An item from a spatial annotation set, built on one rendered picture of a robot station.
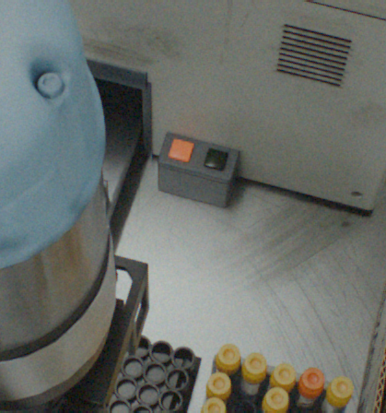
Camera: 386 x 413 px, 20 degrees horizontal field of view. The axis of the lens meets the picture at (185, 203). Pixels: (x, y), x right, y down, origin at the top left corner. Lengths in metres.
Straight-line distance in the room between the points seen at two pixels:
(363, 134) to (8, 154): 0.59
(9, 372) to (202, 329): 0.53
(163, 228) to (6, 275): 0.63
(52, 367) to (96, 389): 0.09
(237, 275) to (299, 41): 0.23
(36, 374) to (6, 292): 0.07
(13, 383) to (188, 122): 0.53
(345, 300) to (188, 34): 0.26
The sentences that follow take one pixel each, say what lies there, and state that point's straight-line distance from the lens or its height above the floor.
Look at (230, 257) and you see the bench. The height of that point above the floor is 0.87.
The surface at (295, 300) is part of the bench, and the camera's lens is 0.87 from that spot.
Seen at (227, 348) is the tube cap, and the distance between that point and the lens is 0.73.
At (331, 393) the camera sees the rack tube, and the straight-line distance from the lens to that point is 0.73.
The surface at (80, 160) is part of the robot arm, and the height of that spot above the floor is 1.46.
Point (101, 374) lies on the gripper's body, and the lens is 0.43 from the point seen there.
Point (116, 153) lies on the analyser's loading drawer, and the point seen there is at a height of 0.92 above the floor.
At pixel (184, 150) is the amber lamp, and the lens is 0.86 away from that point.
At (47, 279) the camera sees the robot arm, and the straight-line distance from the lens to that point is 0.28.
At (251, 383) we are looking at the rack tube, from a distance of 0.75.
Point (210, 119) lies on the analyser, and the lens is 0.84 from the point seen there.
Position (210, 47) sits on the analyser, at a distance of 0.76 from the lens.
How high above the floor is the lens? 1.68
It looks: 64 degrees down
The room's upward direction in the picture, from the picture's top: 2 degrees clockwise
